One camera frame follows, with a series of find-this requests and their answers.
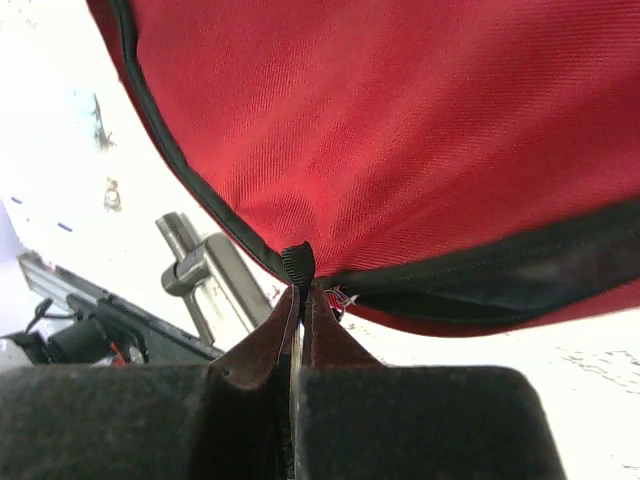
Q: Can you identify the dark metal T-shaped tool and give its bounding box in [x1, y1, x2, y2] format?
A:
[156, 212, 271, 350]

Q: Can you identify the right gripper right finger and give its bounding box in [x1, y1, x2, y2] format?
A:
[294, 288, 565, 479]

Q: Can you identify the aluminium rail frame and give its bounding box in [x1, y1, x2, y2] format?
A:
[17, 253, 68, 304]

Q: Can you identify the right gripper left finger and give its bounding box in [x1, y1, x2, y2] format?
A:
[1, 289, 295, 479]

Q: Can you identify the red backpack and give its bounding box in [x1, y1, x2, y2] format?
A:
[88, 1, 639, 337]

